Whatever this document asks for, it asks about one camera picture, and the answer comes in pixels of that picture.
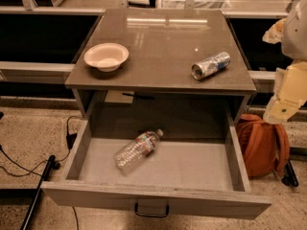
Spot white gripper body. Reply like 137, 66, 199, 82
263, 60, 307, 124

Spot clear plastic water bottle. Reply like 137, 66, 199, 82
113, 129, 164, 173

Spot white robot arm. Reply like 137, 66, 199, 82
262, 0, 307, 124

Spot grey open drawer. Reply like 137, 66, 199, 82
42, 95, 271, 219

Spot grey cabinet with glossy top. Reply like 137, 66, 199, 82
64, 7, 258, 120

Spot orange backpack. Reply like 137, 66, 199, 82
236, 114, 290, 177

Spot crushed silver soda can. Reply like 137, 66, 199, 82
191, 52, 230, 81

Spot black pen in cabinet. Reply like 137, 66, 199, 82
122, 93, 154, 100

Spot white bowl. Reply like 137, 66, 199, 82
83, 43, 129, 72

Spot black pole on floor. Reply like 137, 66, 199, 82
20, 155, 56, 230

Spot black drawer handle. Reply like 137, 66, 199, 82
134, 203, 170, 219

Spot black cable with adapter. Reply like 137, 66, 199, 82
0, 114, 83, 178

